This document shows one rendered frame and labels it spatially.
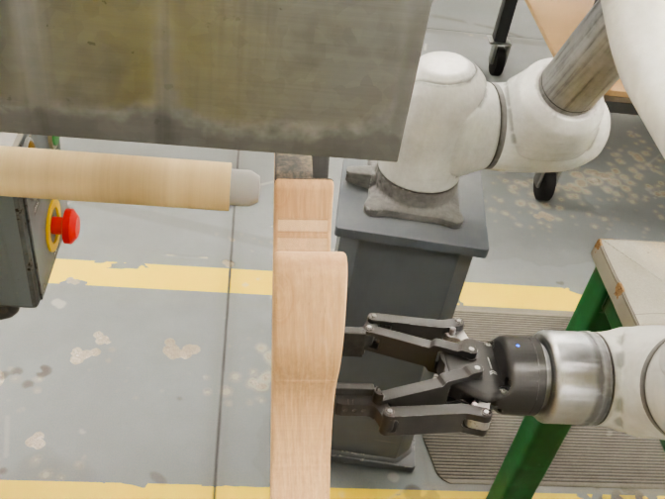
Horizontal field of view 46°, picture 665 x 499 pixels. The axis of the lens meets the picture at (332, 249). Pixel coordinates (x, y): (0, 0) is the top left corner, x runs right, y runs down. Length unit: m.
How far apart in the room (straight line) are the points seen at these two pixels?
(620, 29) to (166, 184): 0.51
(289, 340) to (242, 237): 1.92
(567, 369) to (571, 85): 0.63
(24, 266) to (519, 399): 0.51
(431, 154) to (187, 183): 0.87
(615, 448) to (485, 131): 1.05
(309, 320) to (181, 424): 1.46
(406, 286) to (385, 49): 1.19
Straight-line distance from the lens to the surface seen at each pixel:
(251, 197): 0.51
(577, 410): 0.76
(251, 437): 1.91
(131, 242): 2.38
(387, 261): 1.43
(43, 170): 0.52
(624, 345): 0.78
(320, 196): 0.59
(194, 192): 0.51
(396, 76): 0.30
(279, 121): 0.31
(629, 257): 1.11
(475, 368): 0.74
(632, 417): 0.77
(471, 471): 1.95
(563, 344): 0.76
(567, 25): 3.07
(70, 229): 0.91
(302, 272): 0.47
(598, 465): 2.08
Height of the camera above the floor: 1.57
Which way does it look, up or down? 41 degrees down
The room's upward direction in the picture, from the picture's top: 10 degrees clockwise
